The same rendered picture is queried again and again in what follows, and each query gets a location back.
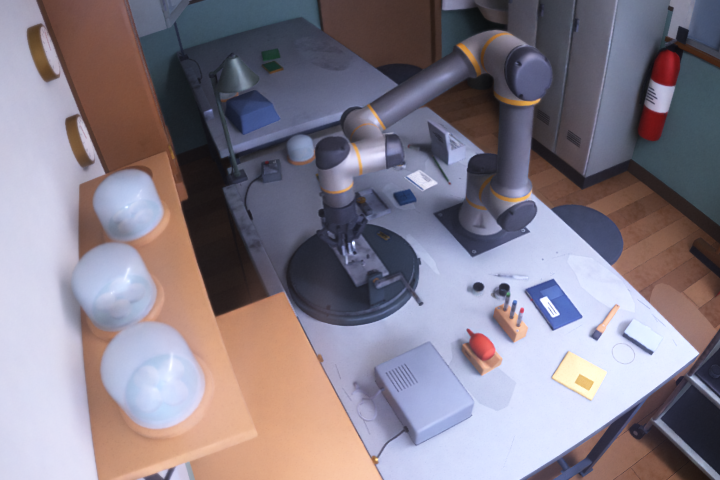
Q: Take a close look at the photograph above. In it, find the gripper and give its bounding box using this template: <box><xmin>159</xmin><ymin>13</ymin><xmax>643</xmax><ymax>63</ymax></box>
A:
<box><xmin>319</xmin><ymin>202</ymin><xmax>366</xmax><ymax>265</ymax></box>

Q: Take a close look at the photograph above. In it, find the grey tray plate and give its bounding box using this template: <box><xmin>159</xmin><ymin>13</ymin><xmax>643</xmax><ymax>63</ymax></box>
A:
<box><xmin>317</xmin><ymin>231</ymin><xmax>392</xmax><ymax>289</ymax></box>

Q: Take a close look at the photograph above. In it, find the dark round timegrapher base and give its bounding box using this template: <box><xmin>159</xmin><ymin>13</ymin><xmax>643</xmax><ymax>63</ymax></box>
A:
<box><xmin>285</xmin><ymin>224</ymin><xmax>422</xmax><ymax>327</ymax></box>

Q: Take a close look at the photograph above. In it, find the dark holder head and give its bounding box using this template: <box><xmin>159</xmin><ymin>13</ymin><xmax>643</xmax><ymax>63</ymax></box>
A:
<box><xmin>366</xmin><ymin>269</ymin><xmax>404</xmax><ymax>308</ymax></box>

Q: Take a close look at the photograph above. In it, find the small grey device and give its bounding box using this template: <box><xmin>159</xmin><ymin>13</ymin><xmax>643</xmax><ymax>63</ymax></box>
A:
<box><xmin>354</xmin><ymin>187</ymin><xmax>392</xmax><ymax>220</ymax></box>

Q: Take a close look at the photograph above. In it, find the grey lever rod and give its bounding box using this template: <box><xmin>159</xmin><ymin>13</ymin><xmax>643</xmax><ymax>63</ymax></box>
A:
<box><xmin>376</xmin><ymin>272</ymin><xmax>425</xmax><ymax>307</ymax></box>

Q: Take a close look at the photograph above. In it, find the white card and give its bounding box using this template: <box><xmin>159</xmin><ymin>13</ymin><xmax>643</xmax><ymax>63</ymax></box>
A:
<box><xmin>404</xmin><ymin>169</ymin><xmax>439</xmax><ymax>193</ymax></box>

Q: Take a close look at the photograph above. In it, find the white dome with orange rim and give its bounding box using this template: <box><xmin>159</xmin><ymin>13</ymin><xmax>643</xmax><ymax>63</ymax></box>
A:
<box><xmin>284</xmin><ymin>133</ymin><xmax>317</xmax><ymax>167</ymax></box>

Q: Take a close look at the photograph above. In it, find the green pencil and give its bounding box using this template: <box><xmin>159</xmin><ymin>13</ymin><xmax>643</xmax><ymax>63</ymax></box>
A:
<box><xmin>407</xmin><ymin>142</ymin><xmax>453</xmax><ymax>187</ymax></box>

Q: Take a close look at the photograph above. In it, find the dark square base sheet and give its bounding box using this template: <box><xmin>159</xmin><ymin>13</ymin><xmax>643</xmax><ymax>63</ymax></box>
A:
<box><xmin>434</xmin><ymin>200</ymin><xmax>539</xmax><ymax>258</ymax></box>

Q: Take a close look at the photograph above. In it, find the grey angled display stand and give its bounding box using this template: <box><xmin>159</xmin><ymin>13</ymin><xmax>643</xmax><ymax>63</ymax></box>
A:
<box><xmin>426</xmin><ymin>119</ymin><xmax>468</xmax><ymax>167</ymax></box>

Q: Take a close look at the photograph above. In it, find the blue box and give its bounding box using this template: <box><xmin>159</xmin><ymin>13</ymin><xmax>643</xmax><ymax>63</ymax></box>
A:
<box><xmin>224</xmin><ymin>89</ymin><xmax>282</xmax><ymax>136</ymax></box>

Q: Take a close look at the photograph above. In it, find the low wooden cabinet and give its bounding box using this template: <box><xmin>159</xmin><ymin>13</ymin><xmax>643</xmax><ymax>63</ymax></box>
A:
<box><xmin>190</xmin><ymin>291</ymin><xmax>383</xmax><ymax>480</ymax></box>

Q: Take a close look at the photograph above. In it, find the wooden shelf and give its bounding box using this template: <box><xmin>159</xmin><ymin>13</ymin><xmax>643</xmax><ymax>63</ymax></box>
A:
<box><xmin>77</xmin><ymin>151</ymin><xmax>259</xmax><ymax>480</ymax></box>

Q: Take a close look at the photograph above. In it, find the grey instrument box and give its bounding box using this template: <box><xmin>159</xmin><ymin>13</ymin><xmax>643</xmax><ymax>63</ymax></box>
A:
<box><xmin>374</xmin><ymin>341</ymin><xmax>476</xmax><ymax>447</ymax></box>

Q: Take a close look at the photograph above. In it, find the red rubber blower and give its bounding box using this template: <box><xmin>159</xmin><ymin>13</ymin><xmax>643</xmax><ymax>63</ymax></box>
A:
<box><xmin>465</xmin><ymin>327</ymin><xmax>497</xmax><ymax>362</ymax></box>

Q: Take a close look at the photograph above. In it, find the dark round stool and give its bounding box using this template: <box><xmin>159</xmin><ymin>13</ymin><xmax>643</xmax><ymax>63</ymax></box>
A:
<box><xmin>550</xmin><ymin>203</ymin><xmax>626</xmax><ymax>267</ymax></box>
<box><xmin>376</xmin><ymin>62</ymin><xmax>423</xmax><ymax>86</ymax></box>

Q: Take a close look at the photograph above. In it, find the grey table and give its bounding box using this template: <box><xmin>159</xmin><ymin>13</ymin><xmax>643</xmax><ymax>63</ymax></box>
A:
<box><xmin>177</xmin><ymin>16</ymin><xmax>399</xmax><ymax>161</ymax></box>

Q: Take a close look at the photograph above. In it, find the wooden blower block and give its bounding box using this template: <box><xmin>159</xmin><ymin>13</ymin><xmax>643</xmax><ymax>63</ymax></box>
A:
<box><xmin>460</xmin><ymin>340</ymin><xmax>504</xmax><ymax>377</ymax></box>

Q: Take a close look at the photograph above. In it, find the wooden screwdriver stand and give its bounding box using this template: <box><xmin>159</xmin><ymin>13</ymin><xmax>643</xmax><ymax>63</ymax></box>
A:
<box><xmin>493</xmin><ymin>291</ymin><xmax>530</xmax><ymax>344</ymax></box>

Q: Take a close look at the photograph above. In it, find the green desk lamp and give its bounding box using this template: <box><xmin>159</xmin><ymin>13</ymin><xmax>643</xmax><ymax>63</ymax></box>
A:
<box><xmin>208</xmin><ymin>52</ymin><xmax>261</xmax><ymax>186</ymax></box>

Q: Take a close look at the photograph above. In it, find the blue book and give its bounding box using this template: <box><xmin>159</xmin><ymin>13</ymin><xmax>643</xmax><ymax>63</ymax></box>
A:
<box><xmin>524</xmin><ymin>278</ymin><xmax>584</xmax><ymax>332</ymax></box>

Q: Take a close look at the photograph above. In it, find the glass dome on wooden base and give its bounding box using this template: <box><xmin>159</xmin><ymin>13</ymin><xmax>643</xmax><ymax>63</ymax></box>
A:
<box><xmin>99</xmin><ymin>320</ymin><xmax>216</xmax><ymax>440</ymax></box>
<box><xmin>91</xmin><ymin>167</ymin><xmax>172</xmax><ymax>247</ymax></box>
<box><xmin>70</xmin><ymin>241</ymin><xmax>166</xmax><ymax>343</ymax></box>

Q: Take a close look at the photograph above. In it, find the yellow envelope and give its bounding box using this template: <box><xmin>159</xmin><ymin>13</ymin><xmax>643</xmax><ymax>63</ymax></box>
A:
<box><xmin>551</xmin><ymin>350</ymin><xmax>609</xmax><ymax>402</ymax></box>

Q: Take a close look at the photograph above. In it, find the tall wooden cabinet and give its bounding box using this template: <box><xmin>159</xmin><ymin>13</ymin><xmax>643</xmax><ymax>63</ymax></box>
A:
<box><xmin>35</xmin><ymin>0</ymin><xmax>189</xmax><ymax>203</ymax></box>

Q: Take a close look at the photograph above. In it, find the grey metal locker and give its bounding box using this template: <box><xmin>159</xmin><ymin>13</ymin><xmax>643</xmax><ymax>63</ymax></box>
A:
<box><xmin>506</xmin><ymin>0</ymin><xmax>674</xmax><ymax>191</ymax></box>

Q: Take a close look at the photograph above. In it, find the white and black block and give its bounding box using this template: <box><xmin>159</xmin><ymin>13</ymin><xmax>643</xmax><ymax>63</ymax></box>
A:
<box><xmin>622</xmin><ymin>317</ymin><xmax>664</xmax><ymax>356</ymax></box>

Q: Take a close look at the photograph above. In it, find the red fire extinguisher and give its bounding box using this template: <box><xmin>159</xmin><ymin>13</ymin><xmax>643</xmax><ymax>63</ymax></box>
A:
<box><xmin>637</xmin><ymin>42</ymin><xmax>685</xmax><ymax>143</ymax></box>

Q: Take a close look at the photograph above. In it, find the wooden broom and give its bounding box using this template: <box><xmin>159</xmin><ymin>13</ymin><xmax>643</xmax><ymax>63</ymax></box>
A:
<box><xmin>689</xmin><ymin>202</ymin><xmax>720</xmax><ymax>296</ymax></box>

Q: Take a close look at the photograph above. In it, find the grey drawer cart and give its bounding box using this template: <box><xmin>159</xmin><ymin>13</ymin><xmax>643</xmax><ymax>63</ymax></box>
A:
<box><xmin>629</xmin><ymin>296</ymin><xmax>720</xmax><ymax>480</ymax></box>

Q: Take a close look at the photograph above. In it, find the window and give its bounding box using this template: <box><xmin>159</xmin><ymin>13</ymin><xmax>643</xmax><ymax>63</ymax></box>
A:
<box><xmin>664</xmin><ymin>0</ymin><xmax>720</xmax><ymax>74</ymax></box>

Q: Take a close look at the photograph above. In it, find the black switch cable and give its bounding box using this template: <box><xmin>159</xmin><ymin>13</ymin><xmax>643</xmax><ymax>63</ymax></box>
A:
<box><xmin>242</xmin><ymin>173</ymin><xmax>266</xmax><ymax>221</ymax></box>

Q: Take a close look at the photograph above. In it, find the dark instrument cable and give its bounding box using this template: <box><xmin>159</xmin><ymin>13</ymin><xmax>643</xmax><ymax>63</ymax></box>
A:
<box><xmin>370</xmin><ymin>426</ymin><xmax>409</xmax><ymax>466</ymax></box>

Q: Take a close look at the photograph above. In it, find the orange handled brush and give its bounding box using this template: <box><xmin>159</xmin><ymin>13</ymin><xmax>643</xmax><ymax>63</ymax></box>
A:
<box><xmin>589</xmin><ymin>303</ymin><xmax>621</xmax><ymax>343</ymax></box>

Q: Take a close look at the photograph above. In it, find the brass rimmed wall clock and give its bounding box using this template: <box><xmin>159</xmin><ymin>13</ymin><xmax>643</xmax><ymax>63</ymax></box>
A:
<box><xmin>64</xmin><ymin>113</ymin><xmax>98</xmax><ymax>170</ymax></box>
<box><xmin>25</xmin><ymin>22</ymin><xmax>62</xmax><ymax>84</ymax></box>

